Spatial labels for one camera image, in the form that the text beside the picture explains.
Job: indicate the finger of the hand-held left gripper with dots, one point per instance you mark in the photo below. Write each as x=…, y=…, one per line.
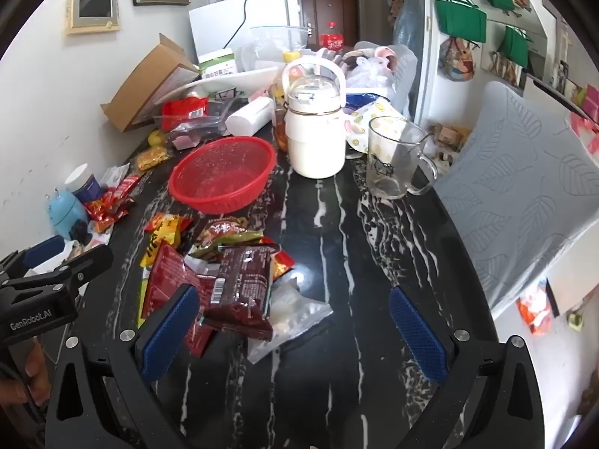
x=43, y=250
x=89, y=262

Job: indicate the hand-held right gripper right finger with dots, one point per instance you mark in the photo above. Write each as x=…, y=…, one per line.
x=416, y=332

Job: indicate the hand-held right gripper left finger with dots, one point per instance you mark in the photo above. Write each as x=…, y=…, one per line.
x=168, y=332

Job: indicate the dark red snack packet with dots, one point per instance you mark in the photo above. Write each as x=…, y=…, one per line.
x=171, y=280

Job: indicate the red gold snack packet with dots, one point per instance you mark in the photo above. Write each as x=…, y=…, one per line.
x=164, y=227
x=283, y=264

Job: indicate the maroon snack packet with barcode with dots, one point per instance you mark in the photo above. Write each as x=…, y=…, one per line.
x=243, y=280

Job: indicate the green-edged brown snack packet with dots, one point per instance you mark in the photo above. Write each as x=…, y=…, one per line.
x=220, y=231

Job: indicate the clear plastic snack packet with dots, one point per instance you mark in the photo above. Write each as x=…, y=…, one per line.
x=295, y=313

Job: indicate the red plastic basket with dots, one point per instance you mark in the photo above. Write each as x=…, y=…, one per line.
x=220, y=173

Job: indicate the person's left hand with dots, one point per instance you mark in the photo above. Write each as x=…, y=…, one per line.
x=35, y=369

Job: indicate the small black object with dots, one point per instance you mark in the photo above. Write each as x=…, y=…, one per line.
x=78, y=235

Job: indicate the blue toy robot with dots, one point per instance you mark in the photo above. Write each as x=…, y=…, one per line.
x=65, y=213

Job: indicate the pile of small red sachets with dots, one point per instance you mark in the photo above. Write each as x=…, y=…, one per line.
x=110, y=206

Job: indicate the white jar blue label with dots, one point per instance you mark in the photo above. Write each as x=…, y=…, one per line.
x=86, y=184

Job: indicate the clear plastic sachet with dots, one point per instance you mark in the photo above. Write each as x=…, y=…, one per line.
x=114, y=175

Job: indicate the orange red bag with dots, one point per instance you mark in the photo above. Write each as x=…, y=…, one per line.
x=533, y=311

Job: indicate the golden yellow snack packet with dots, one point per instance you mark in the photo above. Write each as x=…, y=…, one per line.
x=152, y=158

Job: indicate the yellow lemon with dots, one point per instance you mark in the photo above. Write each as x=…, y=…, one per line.
x=156, y=138

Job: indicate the glass mug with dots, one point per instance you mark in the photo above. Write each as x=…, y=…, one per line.
x=388, y=168

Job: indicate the grey leaf-pattern cushion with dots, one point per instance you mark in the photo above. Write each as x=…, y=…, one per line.
x=514, y=182

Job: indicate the clear plastic container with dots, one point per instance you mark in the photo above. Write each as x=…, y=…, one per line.
x=206, y=124

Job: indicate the open cardboard box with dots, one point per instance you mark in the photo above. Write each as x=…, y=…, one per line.
x=140, y=84

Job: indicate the thin stirring stick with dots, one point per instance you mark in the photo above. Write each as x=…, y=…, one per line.
x=414, y=142

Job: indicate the small cardboard box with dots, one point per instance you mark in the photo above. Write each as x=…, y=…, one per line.
x=449, y=136

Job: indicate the white wrapped paper roll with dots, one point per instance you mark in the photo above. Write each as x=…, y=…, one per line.
x=248, y=118

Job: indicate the smiley print paper bag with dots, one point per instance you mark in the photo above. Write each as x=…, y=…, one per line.
x=360, y=124

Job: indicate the green white carton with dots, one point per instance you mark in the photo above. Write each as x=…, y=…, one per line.
x=217, y=63

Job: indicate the orange drink bottle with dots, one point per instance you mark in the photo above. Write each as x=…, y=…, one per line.
x=281, y=121

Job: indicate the chair with grey cover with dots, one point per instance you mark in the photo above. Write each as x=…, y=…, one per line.
x=405, y=84

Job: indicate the white plastic bag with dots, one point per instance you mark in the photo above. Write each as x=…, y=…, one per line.
x=372, y=72

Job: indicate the white fridge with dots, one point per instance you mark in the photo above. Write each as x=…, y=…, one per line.
x=220, y=23

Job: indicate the patterned tote bag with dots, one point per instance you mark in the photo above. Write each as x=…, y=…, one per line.
x=456, y=61

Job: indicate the clear plastic bowl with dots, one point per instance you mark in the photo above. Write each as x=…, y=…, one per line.
x=276, y=37

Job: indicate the red soda bottle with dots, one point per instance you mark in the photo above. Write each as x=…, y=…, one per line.
x=331, y=39

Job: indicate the hanging blue plastic bag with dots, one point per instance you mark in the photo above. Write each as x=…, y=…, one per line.
x=408, y=14

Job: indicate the brown door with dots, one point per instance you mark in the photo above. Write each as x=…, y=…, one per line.
x=327, y=4

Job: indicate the wall intercom panel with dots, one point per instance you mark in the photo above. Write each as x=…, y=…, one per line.
x=91, y=11

